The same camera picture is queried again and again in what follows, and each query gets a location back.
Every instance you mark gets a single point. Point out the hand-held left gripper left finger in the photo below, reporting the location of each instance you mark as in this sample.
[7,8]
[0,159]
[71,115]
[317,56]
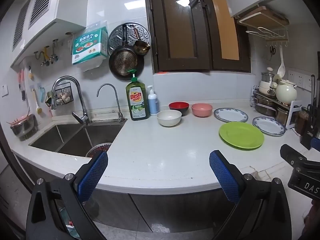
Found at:
[92,175]

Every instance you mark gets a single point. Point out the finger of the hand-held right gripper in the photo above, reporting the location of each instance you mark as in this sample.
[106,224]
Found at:
[291,155]

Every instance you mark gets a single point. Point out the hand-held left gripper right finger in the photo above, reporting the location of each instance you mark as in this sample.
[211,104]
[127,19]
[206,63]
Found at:
[225,177]

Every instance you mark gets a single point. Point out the blue floral plate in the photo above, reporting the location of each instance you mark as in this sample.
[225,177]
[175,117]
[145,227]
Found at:
[230,115]
[268,126]

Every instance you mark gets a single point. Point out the green plate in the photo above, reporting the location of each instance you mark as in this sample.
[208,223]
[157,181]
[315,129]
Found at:
[241,135]

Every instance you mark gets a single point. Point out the pink bowl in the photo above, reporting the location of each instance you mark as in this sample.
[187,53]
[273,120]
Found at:
[202,110]

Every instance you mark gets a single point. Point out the white bowl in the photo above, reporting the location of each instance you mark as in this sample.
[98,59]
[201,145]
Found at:
[168,118]

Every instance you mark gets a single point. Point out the red and black bowl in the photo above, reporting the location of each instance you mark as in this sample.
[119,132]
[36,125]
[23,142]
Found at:
[178,107]

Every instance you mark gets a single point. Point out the round sink strainer basket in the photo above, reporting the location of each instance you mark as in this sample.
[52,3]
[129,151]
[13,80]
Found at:
[98,150]

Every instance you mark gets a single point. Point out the black knife block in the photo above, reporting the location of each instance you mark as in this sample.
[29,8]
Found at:
[310,127]

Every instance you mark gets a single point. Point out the glass jar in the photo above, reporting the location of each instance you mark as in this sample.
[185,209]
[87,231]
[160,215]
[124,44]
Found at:
[301,122]

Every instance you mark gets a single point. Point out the small stainless steel pot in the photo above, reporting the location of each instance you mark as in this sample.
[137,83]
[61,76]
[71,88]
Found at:
[282,116]

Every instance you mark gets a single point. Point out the stainless steel sink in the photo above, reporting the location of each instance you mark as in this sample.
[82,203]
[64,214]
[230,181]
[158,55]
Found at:
[72,138]

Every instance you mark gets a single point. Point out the white pot rack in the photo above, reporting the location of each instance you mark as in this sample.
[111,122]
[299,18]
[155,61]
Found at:
[295,112]

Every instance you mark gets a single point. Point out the wide stainless steel pot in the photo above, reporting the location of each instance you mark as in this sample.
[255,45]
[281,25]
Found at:
[265,105]

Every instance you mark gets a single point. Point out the cream kettle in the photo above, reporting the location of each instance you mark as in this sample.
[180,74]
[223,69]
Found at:
[286,92]

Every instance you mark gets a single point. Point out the grey base cabinet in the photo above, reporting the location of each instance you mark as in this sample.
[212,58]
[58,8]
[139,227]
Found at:
[150,205]

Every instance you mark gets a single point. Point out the large chrome faucet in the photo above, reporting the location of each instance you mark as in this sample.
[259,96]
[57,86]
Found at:
[81,102]

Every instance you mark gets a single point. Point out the small chrome faucet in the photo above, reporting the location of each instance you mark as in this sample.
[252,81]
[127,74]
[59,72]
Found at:
[117,105]

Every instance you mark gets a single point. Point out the cream pot with steel lid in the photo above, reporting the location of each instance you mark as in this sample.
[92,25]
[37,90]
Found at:
[265,85]

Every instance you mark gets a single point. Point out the green dish soap bottle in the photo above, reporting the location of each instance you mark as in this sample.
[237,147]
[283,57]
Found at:
[137,102]

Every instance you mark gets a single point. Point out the white rice paddle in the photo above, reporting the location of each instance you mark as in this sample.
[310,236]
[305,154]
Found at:
[281,67]

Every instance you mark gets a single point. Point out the yellow dish brush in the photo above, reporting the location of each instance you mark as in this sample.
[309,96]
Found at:
[38,105]

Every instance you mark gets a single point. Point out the blue pump bottle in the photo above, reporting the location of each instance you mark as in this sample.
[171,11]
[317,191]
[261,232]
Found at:
[153,103]

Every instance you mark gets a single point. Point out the black scissors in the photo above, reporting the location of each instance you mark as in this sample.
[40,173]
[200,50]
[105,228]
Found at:
[272,51]

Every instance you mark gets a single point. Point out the pink hanging peeler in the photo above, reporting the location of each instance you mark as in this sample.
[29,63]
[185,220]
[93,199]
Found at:
[22,82]

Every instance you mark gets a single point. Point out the black frying pan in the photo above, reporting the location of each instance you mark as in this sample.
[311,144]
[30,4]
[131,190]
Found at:
[123,62]

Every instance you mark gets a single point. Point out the white under-cabinet rack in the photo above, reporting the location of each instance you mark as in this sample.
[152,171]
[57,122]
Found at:
[272,33]

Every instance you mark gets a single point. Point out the paper towel pack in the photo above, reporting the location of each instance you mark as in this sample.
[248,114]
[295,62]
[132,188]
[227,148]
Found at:
[88,47]

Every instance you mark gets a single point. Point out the yellow gas pipe valves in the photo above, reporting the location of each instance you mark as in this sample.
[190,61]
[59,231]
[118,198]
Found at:
[46,55]

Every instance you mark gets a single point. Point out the small brass ladle pot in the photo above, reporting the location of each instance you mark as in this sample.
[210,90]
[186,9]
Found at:
[141,47]

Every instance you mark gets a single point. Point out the wooden cutting board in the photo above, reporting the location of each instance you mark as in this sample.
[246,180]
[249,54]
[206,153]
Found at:
[262,17]

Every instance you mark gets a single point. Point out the round metal steamer rack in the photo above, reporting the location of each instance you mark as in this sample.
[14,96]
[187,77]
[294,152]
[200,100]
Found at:
[117,36]

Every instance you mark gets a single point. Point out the white wall outlets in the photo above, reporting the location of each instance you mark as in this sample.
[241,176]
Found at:
[300,80]

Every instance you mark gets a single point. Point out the white vented wall cabinet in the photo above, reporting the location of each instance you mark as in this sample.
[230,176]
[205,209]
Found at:
[42,12]

